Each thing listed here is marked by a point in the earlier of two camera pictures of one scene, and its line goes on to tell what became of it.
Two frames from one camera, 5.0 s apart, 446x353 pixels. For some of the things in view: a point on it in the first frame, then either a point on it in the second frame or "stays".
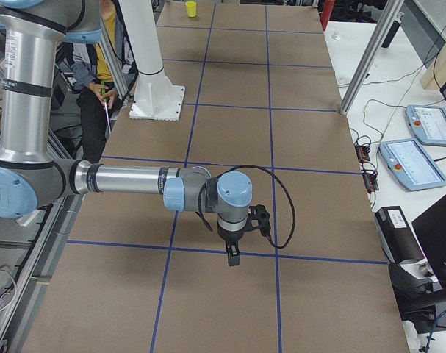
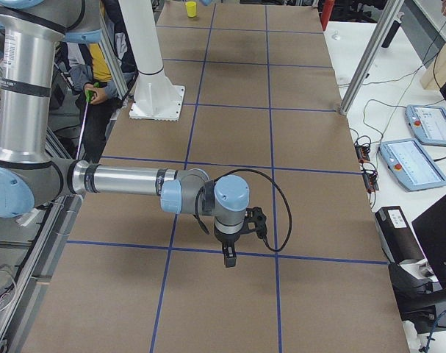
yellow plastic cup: (191, 8) stays
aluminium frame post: (391, 16) stays
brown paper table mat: (264, 97) stays
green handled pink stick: (103, 90) to (88, 95)
